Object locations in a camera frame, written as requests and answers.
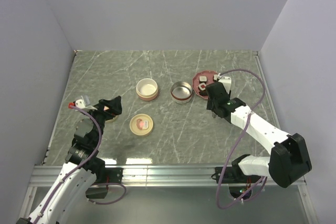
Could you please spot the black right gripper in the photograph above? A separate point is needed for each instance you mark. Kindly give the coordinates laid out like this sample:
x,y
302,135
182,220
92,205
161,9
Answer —
x,y
209,104

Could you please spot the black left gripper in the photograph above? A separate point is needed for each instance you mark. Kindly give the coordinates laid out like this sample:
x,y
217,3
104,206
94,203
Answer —
x,y
114,105

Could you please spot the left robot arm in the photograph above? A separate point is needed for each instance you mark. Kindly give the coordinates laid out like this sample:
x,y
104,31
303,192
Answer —
x,y
82,168

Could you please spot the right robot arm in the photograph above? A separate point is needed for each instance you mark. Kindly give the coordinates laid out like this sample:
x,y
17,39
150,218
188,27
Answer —
x,y
288,158

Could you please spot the sushi roll red centre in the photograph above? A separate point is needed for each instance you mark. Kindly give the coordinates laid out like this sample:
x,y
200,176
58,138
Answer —
x,y
202,87

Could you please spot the sushi roll white top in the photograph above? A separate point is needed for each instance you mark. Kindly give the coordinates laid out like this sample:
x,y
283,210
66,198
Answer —
x,y
202,79

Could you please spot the pink octagonal plate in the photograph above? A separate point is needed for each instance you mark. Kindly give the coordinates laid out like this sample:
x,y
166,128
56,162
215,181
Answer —
x,y
195,81

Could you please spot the steel bowl red band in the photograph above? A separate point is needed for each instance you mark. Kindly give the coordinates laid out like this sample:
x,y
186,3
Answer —
x,y
181,92

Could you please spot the cream lid with label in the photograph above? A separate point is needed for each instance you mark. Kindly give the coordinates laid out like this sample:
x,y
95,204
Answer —
x,y
141,125

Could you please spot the pink bowl white inside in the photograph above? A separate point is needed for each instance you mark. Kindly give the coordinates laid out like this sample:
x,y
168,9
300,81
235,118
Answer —
x,y
147,89

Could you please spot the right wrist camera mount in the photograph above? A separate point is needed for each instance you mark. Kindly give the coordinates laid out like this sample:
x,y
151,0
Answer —
x,y
225,81

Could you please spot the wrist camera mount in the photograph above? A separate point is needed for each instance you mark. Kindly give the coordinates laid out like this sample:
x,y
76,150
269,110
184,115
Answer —
x,y
82,102
225,81

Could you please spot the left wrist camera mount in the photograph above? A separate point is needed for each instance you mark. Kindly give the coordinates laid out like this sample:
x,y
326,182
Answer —
x,y
82,102

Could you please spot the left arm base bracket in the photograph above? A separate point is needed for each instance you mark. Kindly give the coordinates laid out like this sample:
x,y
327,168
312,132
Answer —
x,y
112,176

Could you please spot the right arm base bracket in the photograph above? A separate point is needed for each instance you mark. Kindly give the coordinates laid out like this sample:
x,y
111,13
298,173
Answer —
x,y
233,174

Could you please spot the aluminium front rail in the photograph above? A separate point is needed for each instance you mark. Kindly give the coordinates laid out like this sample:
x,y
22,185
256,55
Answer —
x,y
190,175

